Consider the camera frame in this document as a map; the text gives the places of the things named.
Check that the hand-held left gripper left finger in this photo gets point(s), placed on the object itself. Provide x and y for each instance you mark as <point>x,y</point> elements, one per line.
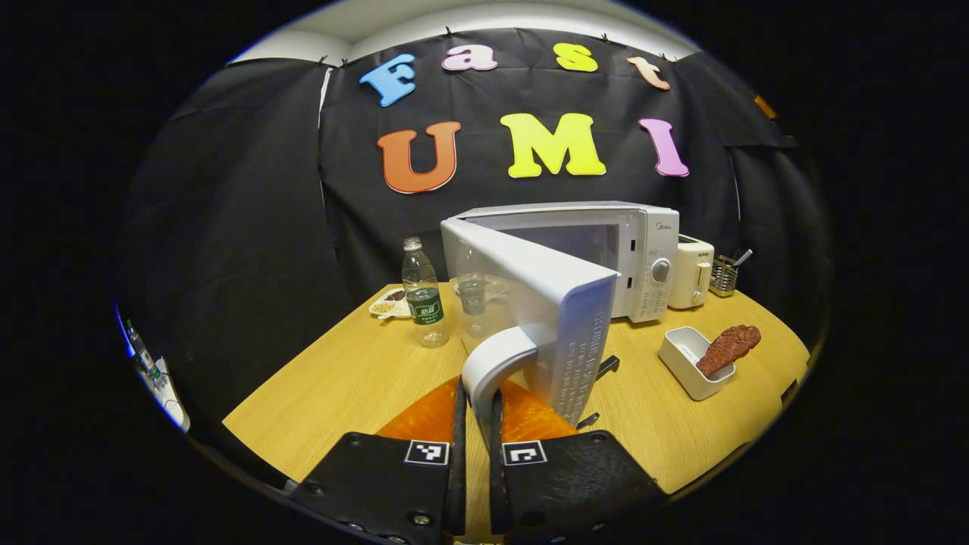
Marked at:
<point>459,469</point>

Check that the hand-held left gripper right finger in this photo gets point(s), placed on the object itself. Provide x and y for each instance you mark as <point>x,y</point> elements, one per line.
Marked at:
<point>495,484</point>

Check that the white microwave oven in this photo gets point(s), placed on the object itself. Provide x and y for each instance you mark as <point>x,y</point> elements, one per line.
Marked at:
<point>575,318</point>

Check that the brown grilled meat piece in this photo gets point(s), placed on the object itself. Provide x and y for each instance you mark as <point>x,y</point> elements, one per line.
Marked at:
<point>727,348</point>

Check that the clear plastic water bottle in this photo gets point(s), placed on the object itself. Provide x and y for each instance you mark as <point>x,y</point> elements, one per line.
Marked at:
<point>425,303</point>

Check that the white divided snack dish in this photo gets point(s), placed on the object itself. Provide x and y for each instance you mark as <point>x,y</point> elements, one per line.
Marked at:
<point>386,304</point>

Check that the small white rectangular tray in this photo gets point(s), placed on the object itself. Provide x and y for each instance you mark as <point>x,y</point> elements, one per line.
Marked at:
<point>681,363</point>

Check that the white toaster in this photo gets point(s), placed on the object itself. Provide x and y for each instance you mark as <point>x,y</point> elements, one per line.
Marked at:
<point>687,272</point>

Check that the white power strip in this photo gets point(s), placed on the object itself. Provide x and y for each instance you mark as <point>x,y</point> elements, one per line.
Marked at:
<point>170,397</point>

